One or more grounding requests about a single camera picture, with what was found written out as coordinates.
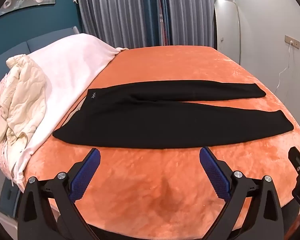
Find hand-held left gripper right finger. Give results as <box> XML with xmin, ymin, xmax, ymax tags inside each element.
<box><xmin>199</xmin><ymin>146</ymin><xmax>284</xmax><ymax>240</ymax></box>

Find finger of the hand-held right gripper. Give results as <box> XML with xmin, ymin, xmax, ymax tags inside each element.
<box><xmin>288</xmin><ymin>146</ymin><xmax>300</xmax><ymax>176</ymax></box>

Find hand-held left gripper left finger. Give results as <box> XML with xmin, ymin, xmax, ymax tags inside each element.
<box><xmin>18</xmin><ymin>148</ymin><xmax>102</xmax><ymax>240</ymax></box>

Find black pants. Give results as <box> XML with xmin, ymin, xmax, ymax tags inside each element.
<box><xmin>52</xmin><ymin>79</ymin><xmax>294</xmax><ymax>150</ymax></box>

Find grey nightstand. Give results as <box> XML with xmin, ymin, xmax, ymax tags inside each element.
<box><xmin>0</xmin><ymin>160</ymin><xmax>24</xmax><ymax>218</ymax></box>

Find pink fringed throw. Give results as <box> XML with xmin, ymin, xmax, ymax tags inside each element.
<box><xmin>0</xmin><ymin>72</ymin><xmax>24</xmax><ymax>182</ymax></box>

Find cream quilted comforter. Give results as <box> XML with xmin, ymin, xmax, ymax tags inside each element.
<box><xmin>0</xmin><ymin>54</ymin><xmax>50</xmax><ymax>150</ymax></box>

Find pale pink blanket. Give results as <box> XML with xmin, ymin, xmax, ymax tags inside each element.
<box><xmin>11</xmin><ymin>33</ymin><xmax>130</xmax><ymax>184</ymax></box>

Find orange plush blanket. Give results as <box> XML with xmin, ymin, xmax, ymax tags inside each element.
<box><xmin>23</xmin><ymin>45</ymin><xmax>300</xmax><ymax>240</ymax></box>

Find standing mirror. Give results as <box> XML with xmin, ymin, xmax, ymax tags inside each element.
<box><xmin>213</xmin><ymin>0</ymin><xmax>241</xmax><ymax>64</ymax></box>

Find grey sheer curtain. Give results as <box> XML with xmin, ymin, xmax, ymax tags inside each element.
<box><xmin>76</xmin><ymin>0</ymin><xmax>163</xmax><ymax>50</ymax></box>
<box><xmin>166</xmin><ymin>0</ymin><xmax>236</xmax><ymax>48</ymax></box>

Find dark blue curtain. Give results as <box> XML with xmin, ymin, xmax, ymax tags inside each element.
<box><xmin>158</xmin><ymin>0</ymin><xmax>171</xmax><ymax>46</ymax></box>

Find white charging cable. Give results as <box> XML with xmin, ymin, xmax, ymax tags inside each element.
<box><xmin>275</xmin><ymin>41</ymin><xmax>294</xmax><ymax>90</ymax></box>

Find wall socket plate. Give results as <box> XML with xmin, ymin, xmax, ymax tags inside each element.
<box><xmin>285</xmin><ymin>35</ymin><xmax>300</xmax><ymax>49</ymax></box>

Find framed wall art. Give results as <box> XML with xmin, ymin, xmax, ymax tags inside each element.
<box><xmin>0</xmin><ymin>0</ymin><xmax>56</xmax><ymax>19</ymax></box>

